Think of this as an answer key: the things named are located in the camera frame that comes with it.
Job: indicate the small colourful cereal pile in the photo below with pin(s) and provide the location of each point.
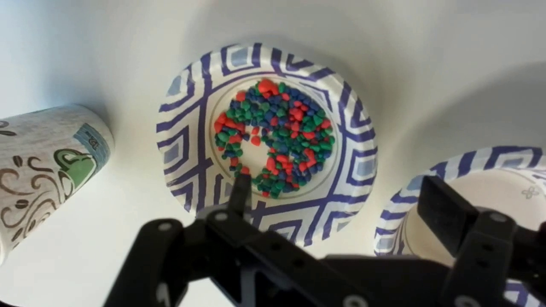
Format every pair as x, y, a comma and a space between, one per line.
283, 129

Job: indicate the coffee print paper cup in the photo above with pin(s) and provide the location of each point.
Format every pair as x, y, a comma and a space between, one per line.
39, 170

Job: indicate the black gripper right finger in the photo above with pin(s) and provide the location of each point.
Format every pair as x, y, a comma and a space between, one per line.
483, 249

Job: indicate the blue patterned paper bowl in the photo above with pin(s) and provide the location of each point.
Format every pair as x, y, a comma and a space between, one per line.
500, 170
351, 163

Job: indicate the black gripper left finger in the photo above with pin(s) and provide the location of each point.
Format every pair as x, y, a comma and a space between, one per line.
227, 256

